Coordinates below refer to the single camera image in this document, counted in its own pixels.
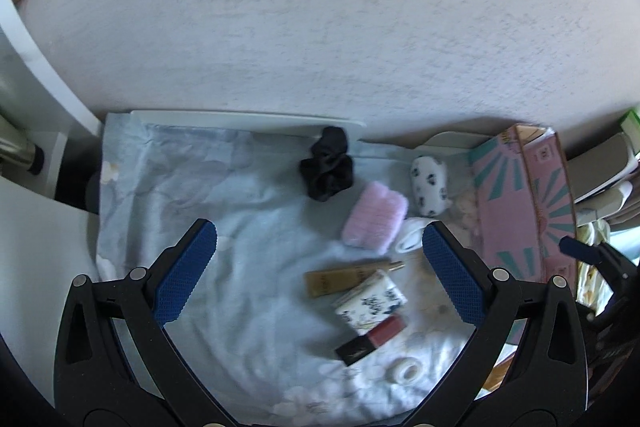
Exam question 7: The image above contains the white shelf side panel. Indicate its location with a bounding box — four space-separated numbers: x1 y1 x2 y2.
0 0 103 202

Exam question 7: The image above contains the white floral box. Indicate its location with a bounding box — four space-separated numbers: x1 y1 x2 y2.
334 269 408 327

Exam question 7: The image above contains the white spotted pouch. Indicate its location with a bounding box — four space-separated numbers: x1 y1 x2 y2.
410 155 453 216

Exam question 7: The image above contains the white patterned sock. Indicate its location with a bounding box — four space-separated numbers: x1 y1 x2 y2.
390 217 426 254

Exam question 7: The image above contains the black scrunchie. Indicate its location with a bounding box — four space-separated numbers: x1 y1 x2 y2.
300 126 355 202

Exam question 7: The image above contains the pink cardboard box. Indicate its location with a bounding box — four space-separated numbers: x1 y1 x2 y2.
467 123 578 285

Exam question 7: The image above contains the red and black lipstick box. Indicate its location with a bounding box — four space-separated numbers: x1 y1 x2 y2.
334 314 406 367

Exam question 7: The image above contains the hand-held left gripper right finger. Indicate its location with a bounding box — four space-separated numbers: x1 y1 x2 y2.
402 221 588 427

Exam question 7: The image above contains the green tissue pack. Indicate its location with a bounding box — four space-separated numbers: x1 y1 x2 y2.
620 106 640 155

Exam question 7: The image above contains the pink fluffy towel roll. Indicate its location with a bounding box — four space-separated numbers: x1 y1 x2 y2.
341 181 409 254

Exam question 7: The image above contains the light blue floral cloth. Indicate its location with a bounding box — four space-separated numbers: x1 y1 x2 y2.
95 112 526 425

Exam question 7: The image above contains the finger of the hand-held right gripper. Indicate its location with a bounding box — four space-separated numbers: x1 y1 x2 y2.
558 235 633 289

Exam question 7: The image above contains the white tape roll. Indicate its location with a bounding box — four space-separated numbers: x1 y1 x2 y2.
389 357 422 380

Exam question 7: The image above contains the yellowish patterned cloth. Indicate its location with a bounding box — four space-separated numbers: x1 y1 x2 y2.
575 219 613 308

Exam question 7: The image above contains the grey chair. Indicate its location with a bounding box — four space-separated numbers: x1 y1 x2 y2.
565 132 640 208

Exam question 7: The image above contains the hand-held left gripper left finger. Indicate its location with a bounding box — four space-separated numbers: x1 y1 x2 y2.
52 218 237 427

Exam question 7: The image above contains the metal thermos bottle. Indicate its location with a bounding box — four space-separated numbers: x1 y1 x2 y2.
0 114 46 178

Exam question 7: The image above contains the gold cosmetic tube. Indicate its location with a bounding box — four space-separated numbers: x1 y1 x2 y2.
305 259 405 299

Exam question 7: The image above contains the white desktop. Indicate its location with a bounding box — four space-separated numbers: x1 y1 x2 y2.
127 109 483 152

